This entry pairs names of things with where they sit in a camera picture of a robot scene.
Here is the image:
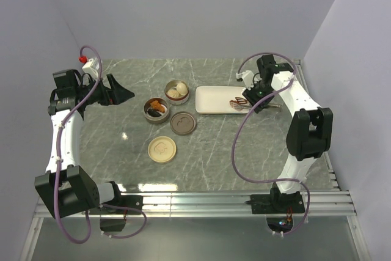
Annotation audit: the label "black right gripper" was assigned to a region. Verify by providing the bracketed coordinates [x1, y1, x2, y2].
[241, 80, 274, 114]

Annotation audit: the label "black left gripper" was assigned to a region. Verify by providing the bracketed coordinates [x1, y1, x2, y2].
[76, 73, 134, 106]

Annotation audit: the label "metal serving tongs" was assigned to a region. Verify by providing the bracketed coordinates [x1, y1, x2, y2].
[234, 97, 282, 111]

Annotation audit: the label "brown glazed meat slice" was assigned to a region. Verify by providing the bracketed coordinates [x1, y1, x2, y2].
[230, 100, 246, 111]

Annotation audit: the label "beige steamed bun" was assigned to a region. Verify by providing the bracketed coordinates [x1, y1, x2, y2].
[167, 87, 181, 98]

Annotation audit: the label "white peeled egg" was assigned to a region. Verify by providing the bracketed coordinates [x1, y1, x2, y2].
[176, 83, 188, 96]

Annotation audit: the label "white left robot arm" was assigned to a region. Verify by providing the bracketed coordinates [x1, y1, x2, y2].
[34, 70, 134, 218]

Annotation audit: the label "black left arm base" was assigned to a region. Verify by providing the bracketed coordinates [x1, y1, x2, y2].
[101, 194, 144, 215]

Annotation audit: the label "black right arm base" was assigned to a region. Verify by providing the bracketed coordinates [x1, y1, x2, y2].
[245, 193, 305, 215]

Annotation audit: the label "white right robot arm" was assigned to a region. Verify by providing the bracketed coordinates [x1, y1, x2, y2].
[236, 53, 334, 212]

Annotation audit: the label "white rectangular plate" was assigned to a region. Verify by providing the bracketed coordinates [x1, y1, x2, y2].
[195, 86, 249, 114]

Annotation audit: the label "grey steel tin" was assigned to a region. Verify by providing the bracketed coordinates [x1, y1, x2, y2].
[143, 98, 170, 124]

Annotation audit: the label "red striped steel tin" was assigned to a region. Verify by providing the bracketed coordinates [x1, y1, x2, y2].
[164, 80, 190, 105]

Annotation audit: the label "cream round lid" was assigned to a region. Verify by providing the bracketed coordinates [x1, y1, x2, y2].
[148, 136, 177, 164]

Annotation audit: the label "brown round lid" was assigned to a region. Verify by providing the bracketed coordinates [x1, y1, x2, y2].
[170, 111, 197, 136]

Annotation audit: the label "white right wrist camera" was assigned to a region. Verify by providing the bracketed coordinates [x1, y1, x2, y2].
[236, 70, 254, 90]

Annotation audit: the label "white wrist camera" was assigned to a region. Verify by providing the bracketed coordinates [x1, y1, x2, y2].
[236, 70, 254, 90]
[79, 56, 100, 79]

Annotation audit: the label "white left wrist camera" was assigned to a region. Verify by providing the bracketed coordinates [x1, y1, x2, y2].
[79, 56, 100, 79]

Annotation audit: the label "aluminium mounting rail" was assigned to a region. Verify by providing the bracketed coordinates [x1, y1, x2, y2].
[33, 163, 358, 219]

